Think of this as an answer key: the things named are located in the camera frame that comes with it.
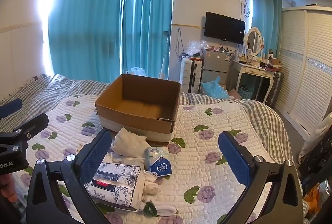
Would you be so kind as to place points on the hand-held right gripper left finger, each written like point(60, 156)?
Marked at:
point(97, 156)

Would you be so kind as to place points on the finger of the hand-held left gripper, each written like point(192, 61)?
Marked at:
point(36, 122)
point(11, 106)

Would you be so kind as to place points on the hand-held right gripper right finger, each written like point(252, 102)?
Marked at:
point(233, 159)

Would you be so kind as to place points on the floral tissue pack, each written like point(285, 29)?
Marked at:
point(114, 182)

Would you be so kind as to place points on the blue and white tissue packet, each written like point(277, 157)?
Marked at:
point(154, 154)

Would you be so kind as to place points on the white cloth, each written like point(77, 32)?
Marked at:
point(150, 183)

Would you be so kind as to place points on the packet with blue round label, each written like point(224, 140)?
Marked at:
point(159, 168)

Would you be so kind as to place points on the brown cardboard box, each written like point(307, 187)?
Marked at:
point(145, 112)

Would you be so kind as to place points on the white sock with green trim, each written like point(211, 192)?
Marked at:
point(166, 209)

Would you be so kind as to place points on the person's left hand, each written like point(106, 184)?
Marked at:
point(7, 187)

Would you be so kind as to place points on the floral quilted bedspread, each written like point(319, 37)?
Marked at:
point(197, 156)

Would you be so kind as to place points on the grey checked bed sheet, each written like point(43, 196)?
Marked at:
point(51, 86)

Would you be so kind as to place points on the teal basket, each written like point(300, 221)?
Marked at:
point(247, 91)

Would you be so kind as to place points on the blue plastic bag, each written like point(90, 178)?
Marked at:
point(214, 89)

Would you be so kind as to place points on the dark suitcase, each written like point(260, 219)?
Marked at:
point(275, 89)

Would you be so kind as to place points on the dark patterned cloth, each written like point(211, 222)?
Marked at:
point(319, 154)

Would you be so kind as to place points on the orange bag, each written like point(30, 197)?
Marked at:
point(315, 195)

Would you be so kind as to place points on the white dressing table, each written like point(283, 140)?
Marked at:
point(249, 68)

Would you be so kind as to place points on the white plastic bag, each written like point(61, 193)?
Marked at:
point(137, 71)

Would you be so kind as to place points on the white suitcase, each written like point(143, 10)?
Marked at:
point(188, 74)

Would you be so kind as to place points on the grey mini fridge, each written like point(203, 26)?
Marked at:
point(215, 63)

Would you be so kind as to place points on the stack of books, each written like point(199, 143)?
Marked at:
point(273, 63)

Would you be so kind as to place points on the wide teal curtain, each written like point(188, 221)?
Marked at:
point(83, 19)

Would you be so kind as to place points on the clear plastic bag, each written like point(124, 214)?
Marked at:
point(195, 48)

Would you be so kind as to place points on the oval vanity mirror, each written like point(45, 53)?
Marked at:
point(254, 41)

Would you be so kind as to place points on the white slatted wardrobe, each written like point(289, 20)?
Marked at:
point(306, 63)

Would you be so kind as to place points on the narrow teal curtain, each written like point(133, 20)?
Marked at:
point(147, 19)

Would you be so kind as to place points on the teal curtain with eyelets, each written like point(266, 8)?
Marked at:
point(267, 16)

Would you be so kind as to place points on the black wall television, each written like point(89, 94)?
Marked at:
point(224, 28)

